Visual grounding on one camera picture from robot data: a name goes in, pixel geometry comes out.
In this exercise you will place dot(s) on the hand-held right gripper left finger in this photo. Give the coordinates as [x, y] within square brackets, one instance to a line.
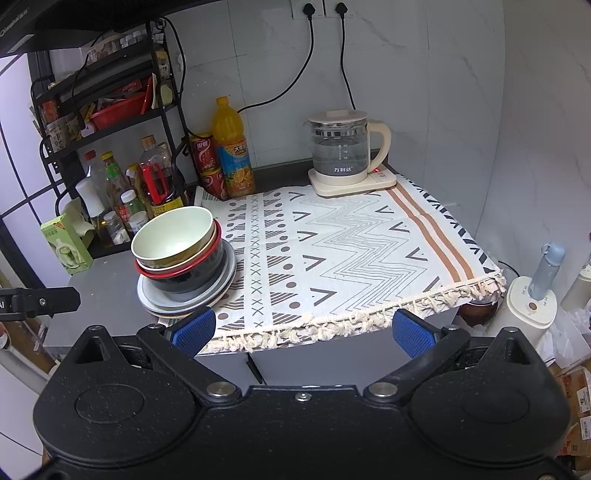
[194, 330]

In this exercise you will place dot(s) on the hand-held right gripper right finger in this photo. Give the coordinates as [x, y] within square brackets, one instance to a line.
[413, 332]

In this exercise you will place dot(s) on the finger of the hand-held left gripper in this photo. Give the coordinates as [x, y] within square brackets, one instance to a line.
[46, 300]

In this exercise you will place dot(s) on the red and black bowl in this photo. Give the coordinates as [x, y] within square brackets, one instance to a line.
[184, 281]

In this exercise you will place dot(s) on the deep white plate script print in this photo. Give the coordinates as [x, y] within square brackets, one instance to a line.
[231, 267]

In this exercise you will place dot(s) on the cream bowl with leaf print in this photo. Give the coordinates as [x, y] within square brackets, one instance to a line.
[210, 249]

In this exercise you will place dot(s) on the plain cream bowl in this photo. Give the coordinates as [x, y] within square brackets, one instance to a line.
[171, 237]

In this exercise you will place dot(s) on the green drink carton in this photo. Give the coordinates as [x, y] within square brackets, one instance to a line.
[64, 244]

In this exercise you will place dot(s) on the crumpled cream paper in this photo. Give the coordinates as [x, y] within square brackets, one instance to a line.
[78, 219]

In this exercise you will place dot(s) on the small glass seasoning jar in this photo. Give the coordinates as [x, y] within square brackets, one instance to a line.
[115, 228]

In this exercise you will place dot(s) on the patterned fringed cloth mat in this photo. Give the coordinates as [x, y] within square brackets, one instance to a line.
[346, 249]

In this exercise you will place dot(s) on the oil bottle with white top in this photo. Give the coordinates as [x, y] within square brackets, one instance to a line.
[92, 203]

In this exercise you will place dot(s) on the cream cylinder appliance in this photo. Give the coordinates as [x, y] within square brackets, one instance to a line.
[521, 314]

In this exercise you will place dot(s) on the white labelled jar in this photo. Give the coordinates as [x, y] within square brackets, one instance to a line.
[138, 222]

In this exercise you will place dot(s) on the small jar with white lid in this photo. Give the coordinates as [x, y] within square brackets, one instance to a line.
[131, 203]

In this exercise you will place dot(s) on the yellow cap sauce bottle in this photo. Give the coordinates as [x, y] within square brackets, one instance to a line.
[113, 180]

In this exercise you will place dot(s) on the clear bottle with red cap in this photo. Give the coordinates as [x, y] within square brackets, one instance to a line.
[94, 166]

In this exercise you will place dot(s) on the red drink can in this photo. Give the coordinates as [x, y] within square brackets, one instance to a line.
[204, 154]
[212, 184]

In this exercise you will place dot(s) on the grey blue bottle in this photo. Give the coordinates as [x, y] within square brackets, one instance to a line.
[547, 272]

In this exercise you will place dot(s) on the soy sauce bottle yellow label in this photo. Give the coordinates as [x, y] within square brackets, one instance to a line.
[159, 184]

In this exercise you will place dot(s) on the yellow squeeze bottle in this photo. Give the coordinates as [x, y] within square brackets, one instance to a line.
[134, 177]

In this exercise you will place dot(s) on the cream kettle base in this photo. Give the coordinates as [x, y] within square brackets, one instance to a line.
[351, 187]

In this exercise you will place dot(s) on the cream flask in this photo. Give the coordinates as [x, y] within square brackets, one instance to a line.
[577, 290]

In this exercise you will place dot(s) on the cardboard box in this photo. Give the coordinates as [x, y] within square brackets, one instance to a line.
[575, 406]

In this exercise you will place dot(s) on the orange juice bottle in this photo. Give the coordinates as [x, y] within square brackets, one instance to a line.
[233, 152]

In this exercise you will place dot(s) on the glass electric kettle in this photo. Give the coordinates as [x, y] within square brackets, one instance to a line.
[341, 147]

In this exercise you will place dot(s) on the red plastic basket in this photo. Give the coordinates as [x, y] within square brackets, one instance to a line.
[117, 113]

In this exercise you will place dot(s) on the black metal shelf rack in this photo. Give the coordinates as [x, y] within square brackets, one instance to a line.
[175, 124]

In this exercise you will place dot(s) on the black appliance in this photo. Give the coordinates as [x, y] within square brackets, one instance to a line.
[69, 18]

